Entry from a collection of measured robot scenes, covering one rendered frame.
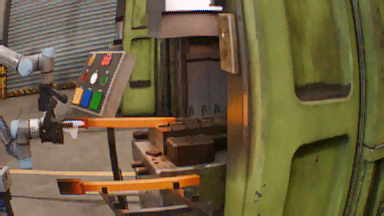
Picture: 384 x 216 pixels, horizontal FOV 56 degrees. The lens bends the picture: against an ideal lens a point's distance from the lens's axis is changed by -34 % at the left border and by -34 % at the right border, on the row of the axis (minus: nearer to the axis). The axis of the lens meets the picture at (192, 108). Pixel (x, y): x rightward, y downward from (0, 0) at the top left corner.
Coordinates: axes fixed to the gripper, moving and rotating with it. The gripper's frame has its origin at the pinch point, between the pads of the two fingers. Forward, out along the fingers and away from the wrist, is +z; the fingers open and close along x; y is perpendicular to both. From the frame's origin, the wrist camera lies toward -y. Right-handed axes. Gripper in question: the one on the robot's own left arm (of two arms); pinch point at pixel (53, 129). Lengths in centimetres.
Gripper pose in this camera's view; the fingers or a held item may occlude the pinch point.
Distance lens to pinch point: 192.0
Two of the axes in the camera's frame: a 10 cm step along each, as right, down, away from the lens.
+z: 0.3, 9.8, 2.0
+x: 0.2, 2.0, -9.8
